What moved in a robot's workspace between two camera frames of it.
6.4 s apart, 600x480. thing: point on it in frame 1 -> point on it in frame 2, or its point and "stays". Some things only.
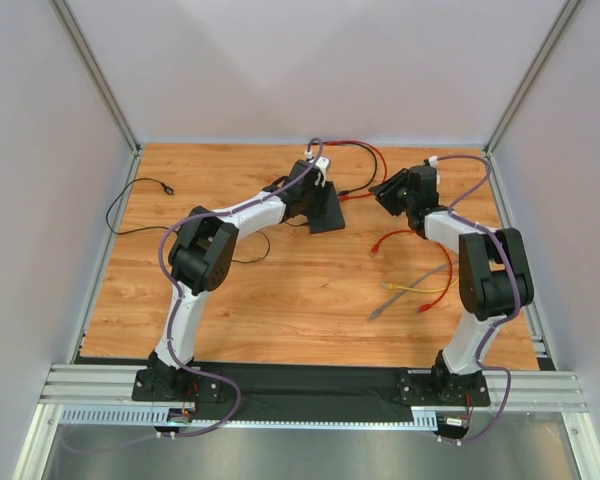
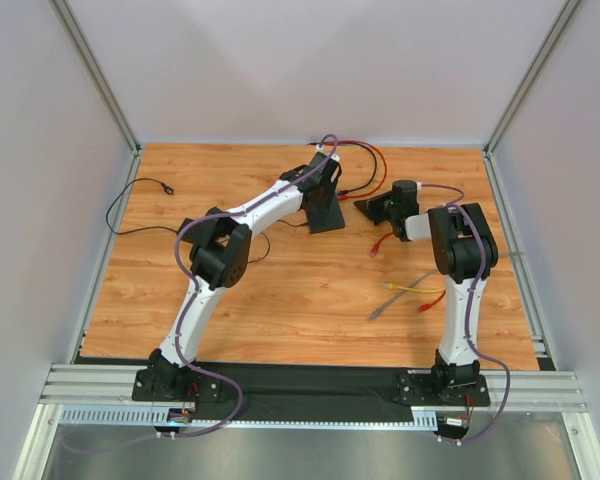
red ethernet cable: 332,142 stays
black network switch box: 331,216 stays
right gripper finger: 393,192 -> 376,208
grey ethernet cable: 374,313 stays
